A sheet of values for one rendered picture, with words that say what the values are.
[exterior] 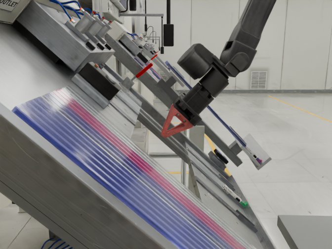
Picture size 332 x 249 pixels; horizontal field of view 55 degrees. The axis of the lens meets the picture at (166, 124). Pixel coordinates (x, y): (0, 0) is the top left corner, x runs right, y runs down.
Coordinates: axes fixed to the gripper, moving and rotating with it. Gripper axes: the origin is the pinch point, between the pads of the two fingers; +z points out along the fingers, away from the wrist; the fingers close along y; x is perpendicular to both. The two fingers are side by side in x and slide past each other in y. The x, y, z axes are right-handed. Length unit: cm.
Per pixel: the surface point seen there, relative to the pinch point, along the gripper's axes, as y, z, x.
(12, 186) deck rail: 49, 5, -16
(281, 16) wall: -762, -286, 146
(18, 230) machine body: -6, 51, -10
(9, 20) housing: 19.2, 0.4, -36.8
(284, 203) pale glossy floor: -143, 4, 129
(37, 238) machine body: -2.4, 46.5, -4.5
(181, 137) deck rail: -19.2, 1.0, 8.1
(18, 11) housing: 18.6, -1.6, -36.9
